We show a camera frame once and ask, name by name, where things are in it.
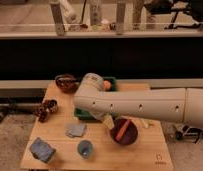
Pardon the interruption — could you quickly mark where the orange carrot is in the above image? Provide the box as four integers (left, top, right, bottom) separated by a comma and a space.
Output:
115, 119, 131, 141

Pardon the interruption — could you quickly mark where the grey-blue towel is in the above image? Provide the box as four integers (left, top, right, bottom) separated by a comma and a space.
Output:
66, 123, 87, 138

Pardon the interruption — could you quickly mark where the orange ball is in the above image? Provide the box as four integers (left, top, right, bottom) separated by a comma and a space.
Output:
103, 80, 112, 91

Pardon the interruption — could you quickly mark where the brown pot with handle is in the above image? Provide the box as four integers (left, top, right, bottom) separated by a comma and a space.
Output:
55, 74, 82, 93

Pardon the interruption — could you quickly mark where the green plastic tray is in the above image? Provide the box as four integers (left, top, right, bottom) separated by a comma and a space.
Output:
74, 77, 117, 120

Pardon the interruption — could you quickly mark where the yellow banana peel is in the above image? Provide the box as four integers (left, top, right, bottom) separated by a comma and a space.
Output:
139, 118, 149, 129

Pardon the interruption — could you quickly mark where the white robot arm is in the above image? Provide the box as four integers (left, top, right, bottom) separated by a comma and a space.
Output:
74, 73, 203, 130

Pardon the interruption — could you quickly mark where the small brown cup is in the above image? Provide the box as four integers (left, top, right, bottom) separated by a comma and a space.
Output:
47, 99, 58, 113

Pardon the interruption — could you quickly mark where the small blue cup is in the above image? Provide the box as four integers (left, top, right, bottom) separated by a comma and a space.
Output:
77, 140, 93, 159

